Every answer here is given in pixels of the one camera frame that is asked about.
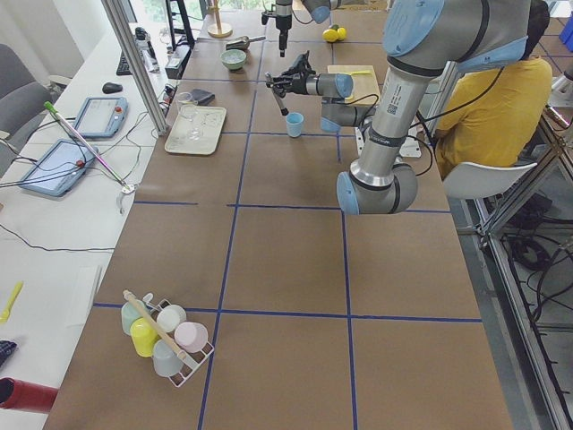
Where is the grey office chair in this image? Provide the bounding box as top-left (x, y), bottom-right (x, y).
top-left (1, 44), bottom-right (52, 176)

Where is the blue teach pendant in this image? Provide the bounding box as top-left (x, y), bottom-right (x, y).
top-left (19, 139), bottom-right (97, 197)
top-left (73, 97), bottom-right (129, 139)

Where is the black computer mouse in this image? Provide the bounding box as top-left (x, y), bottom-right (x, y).
top-left (102, 82), bottom-right (123, 94)

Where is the black keyboard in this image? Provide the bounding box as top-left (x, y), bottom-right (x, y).
top-left (115, 53), bottom-right (132, 76)

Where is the cream bear tray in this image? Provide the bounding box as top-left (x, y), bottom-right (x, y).
top-left (164, 107), bottom-right (227, 156)

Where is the green bowl of ice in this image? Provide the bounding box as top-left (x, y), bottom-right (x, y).
top-left (220, 49), bottom-right (247, 71)

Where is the black box device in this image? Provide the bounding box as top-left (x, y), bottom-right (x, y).
top-left (165, 45), bottom-right (192, 80)

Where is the red cylinder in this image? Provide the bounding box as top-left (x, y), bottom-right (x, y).
top-left (1, 377), bottom-right (58, 414)

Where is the wooden rack handle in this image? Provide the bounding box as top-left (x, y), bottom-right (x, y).
top-left (123, 289), bottom-right (185, 360)

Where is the grey cup in rack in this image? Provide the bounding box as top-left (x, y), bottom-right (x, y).
top-left (152, 340), bottom-right (183, 377)

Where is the white cup in rack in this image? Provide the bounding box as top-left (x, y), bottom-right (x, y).
top-left (157, 305), bottom-right (187, 333)

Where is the near blue teach pendant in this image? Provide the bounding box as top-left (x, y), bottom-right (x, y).
top-left (19, 139), bottom-right (97, 197)

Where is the yellow cup in rack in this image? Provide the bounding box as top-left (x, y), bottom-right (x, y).
top-left (130, 317), bottom-right (159, 357)

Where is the grey folded cloth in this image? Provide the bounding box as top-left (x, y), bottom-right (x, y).
top-left (190, 89), bottom-right (215, 107)

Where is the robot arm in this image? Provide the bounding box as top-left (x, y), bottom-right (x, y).
top-left (274, 0), bottom-right (342, 57)
top-left (266, 1), bottom-right (530, 215)

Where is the white plastic chair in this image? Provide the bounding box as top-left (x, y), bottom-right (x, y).
top-left (443, 162), bottom-right (537, 200)

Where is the wooden mug tree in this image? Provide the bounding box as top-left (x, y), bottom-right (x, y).
top-left (207, 0), bottom-right (233, 39)

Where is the metal ice scoop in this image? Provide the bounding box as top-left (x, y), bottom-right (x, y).
top-left (225, 36), bottom-right (266, 51)

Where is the aluminium frame post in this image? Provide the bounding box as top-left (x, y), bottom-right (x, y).
top-left (101, 0), bottom-right (167, 136)

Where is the wooden cutting board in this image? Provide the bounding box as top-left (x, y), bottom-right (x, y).
top-left (327, 64), bottom-right (380, 106)

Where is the metal stirring rod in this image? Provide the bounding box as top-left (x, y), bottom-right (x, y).
top-left (44, 101), bottom-right (136, 194)

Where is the person in yellow shirt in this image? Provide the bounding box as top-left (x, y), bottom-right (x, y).
top-left (435, 1), bottom-right (552, 177)

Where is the clear wine glass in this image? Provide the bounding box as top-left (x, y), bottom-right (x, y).
top-left (175, 91), bottom-right (201, 140)

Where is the green cup in rack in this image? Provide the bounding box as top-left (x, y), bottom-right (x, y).
top-left (120, 302), bottom-right (141, 335)

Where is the far blue teach pendant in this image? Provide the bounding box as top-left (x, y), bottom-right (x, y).
top-left (73, 97), bottom-right (129, 139)

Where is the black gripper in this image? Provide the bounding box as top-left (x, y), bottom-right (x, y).
top-left (274, 0), bottom-right (292, 57)
top-left (266, 73), bottom-right (319, 96)

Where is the light blue cup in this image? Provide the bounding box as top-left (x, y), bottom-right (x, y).
top-left (285, 112), bottom-right (304, 138)

